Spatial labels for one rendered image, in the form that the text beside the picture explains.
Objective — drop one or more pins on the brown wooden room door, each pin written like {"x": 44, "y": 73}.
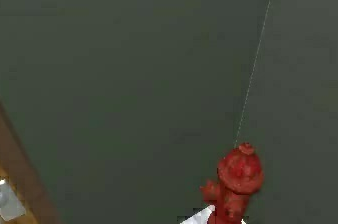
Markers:
{"x": 7, "y": 156}

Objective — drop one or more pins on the red fire hydrant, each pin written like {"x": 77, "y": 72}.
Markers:
{"x": 240, "y": 173}

